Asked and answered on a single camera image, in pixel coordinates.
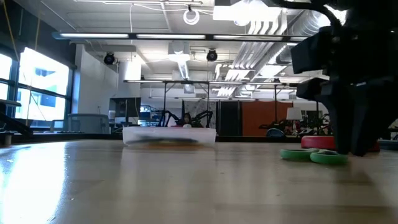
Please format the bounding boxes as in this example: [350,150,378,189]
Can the blue bin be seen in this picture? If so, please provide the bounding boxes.
[379,139,398,151]

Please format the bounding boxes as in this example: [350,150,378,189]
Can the black workstation frame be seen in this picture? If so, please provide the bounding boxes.
[123,79,321,131]

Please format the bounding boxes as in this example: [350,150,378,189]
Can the dark far counter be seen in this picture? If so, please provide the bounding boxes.
[0,132,302,144]

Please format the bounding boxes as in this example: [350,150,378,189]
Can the dark computer monitor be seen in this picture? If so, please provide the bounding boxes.
[109,96,142,118]

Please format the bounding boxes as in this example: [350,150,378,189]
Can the orange partition panel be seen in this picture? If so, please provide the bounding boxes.
[242,100,294,137]

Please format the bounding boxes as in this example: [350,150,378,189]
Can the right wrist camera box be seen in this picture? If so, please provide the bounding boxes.
[290,26,333,75]

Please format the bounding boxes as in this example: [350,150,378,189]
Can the red desk lamp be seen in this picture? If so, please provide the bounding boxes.
[300,134,381,153]

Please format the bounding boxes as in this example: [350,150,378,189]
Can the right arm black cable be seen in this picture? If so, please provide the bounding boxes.
[273,0,343,32]

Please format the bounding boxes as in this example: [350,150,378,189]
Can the grey cabinet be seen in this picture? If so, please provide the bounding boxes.
[67,113,110,134]

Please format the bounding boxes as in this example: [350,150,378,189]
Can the long ceiling light bar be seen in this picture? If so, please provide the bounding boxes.
[52,31,308,44]

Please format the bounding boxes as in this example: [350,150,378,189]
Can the green-handled scissors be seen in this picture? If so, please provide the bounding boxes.
[279,147,349,166]

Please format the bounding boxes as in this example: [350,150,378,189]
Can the narrow bright window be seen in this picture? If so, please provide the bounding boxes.
[0,52,13,101]

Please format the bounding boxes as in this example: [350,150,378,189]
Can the white translucent plastic box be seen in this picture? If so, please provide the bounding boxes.
[121,126,218,147]

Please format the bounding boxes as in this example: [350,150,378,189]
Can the blue chair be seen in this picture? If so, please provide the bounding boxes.
[266,128,285,138]

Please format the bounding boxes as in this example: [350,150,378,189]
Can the large bright window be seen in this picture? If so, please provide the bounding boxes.
[14,47,71,129]

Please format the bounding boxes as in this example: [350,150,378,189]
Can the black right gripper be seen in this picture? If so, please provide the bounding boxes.
[295,74,398,157]

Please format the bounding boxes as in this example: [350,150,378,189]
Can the black equipment bracket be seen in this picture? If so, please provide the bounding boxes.
[0,102,34,138]

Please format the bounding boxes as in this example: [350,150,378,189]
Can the white lampshade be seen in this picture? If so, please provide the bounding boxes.
[285,107,303,121]

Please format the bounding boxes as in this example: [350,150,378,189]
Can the silver ventilation duct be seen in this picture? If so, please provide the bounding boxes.
[275,0,349,65]

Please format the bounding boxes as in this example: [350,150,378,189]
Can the white ring of cable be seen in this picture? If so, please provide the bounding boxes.
[182,8,201,26]

